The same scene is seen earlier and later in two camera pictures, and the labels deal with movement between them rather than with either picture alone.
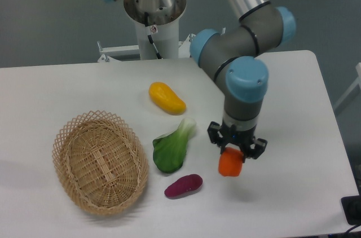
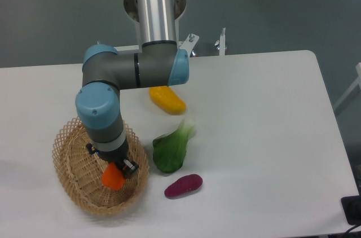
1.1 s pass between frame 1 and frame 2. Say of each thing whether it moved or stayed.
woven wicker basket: stayed
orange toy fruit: moved
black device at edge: stayed
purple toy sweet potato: stayed
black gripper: moved
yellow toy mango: stayed
